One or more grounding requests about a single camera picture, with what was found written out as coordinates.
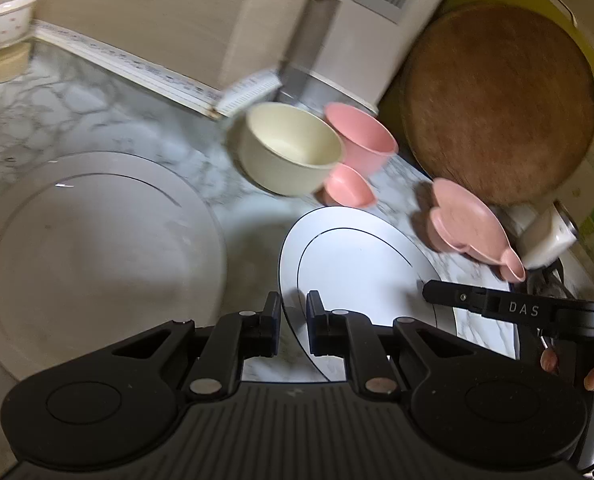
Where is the round wooden cutting board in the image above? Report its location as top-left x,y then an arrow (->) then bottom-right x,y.
401,2 -> 594,207

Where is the white round plate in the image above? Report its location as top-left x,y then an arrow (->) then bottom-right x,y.
279,205 -> 519,386

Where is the white appliance with grey vent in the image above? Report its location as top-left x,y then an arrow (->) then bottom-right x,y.
322,0 -> 470,117

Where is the patterned white edge tape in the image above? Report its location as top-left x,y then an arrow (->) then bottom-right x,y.
31,19 -> 284,120

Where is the white cup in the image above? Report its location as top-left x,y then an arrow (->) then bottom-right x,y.
518,200 -> 579,270

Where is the white floral bowl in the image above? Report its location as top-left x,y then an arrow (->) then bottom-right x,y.
0,0 -> 40,52

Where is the large pink bowl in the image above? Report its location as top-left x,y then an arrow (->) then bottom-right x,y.
324,102 -> 399,177

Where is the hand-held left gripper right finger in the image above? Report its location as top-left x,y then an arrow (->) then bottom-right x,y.
306,290 -> 478,404

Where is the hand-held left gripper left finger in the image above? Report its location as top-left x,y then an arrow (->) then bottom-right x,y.
112,291 -> 283,402

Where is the small pink bowl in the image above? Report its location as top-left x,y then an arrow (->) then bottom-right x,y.
323,162 -> 378,209

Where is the large grey round plate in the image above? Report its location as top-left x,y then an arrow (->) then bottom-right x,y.
0,152 -> 229,393

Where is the pink bear-shaped plate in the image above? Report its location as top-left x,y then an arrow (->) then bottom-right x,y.
426,177 -> 528,284

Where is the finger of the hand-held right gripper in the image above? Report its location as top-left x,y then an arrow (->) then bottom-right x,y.
422,280 -> 559,332

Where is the cream bowl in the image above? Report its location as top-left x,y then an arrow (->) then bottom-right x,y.
236,102 -> 346,199

